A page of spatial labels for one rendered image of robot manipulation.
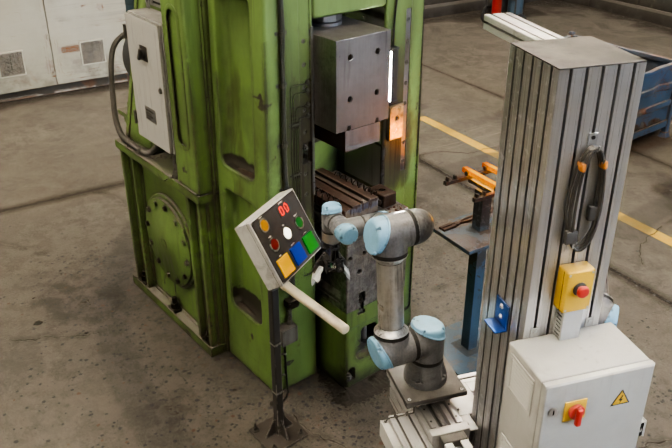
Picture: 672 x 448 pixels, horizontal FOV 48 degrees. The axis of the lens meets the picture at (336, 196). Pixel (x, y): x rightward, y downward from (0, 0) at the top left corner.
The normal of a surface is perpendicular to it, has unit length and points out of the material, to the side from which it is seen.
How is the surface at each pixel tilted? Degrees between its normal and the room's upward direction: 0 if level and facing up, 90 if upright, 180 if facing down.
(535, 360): 0
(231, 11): 89
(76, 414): 0
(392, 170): 90
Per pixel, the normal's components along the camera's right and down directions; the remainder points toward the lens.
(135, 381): 0.00, -0.89
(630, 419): 0.26, 0.46
